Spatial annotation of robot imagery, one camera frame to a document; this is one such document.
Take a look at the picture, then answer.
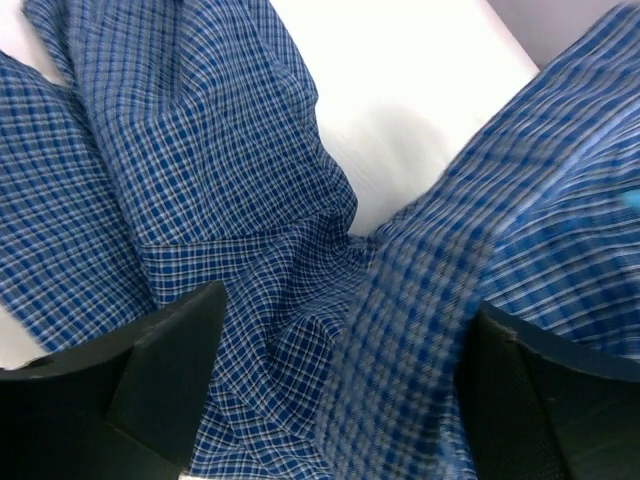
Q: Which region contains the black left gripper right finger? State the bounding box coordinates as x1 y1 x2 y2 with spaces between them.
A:
457 303 639 480

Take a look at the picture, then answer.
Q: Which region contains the blue checked shirt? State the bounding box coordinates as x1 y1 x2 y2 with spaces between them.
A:
1 1 639 479

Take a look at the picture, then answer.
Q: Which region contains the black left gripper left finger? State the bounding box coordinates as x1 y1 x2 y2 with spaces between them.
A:
1 282 226 480

